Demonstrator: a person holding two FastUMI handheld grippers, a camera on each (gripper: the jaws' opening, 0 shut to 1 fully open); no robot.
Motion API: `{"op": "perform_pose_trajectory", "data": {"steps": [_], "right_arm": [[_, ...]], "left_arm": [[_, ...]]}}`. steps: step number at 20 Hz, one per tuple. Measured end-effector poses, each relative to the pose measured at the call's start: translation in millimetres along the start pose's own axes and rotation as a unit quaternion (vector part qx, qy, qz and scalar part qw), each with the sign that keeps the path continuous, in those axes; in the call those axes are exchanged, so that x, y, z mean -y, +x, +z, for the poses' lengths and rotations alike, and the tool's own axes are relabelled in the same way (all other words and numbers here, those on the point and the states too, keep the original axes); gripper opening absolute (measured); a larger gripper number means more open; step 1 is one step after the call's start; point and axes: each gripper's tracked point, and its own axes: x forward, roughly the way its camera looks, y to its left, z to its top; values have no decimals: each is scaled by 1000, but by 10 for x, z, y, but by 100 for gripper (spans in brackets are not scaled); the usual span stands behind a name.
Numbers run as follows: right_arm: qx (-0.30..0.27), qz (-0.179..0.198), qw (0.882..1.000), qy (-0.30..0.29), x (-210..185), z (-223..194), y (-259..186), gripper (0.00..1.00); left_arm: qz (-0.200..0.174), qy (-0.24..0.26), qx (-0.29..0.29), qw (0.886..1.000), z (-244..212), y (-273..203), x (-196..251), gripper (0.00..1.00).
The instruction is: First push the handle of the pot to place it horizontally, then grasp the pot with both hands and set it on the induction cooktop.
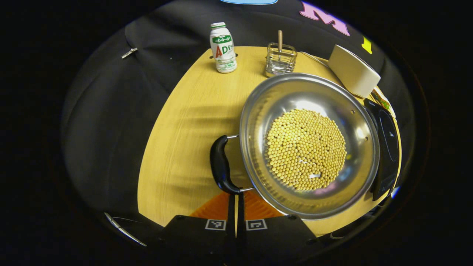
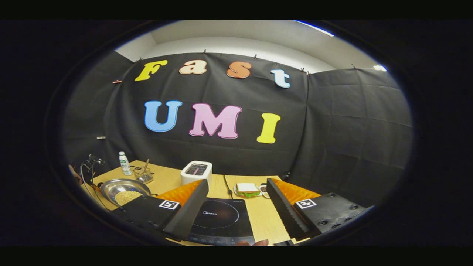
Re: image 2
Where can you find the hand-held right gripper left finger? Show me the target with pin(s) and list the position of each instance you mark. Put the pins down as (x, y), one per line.
(188, 214)

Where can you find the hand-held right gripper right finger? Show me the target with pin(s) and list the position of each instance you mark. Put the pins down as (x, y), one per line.
(284, 210)

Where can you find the black induction cooktop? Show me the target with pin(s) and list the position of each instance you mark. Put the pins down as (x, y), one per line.
(225, 221)

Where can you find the white tray of grains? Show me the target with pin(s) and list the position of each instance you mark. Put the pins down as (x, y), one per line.
(264, 190)

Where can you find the white plastic drink bottle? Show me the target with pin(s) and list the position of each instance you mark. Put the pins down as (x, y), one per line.
(125, 164)

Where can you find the white toaster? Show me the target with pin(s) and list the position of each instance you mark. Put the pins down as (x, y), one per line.
(196, 173)

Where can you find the sandwich on plate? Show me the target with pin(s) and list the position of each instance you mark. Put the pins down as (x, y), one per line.
(247, 189)

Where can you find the heap of soybeans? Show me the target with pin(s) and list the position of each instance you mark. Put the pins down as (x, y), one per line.
(127, 197)

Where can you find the wooden stick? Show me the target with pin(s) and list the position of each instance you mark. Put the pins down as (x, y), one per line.
(146, 165)

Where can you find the small ceiling light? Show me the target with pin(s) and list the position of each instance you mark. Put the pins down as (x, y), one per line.
(380, 68)

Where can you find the long ceiling light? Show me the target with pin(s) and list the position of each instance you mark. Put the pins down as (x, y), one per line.
(316, 27)

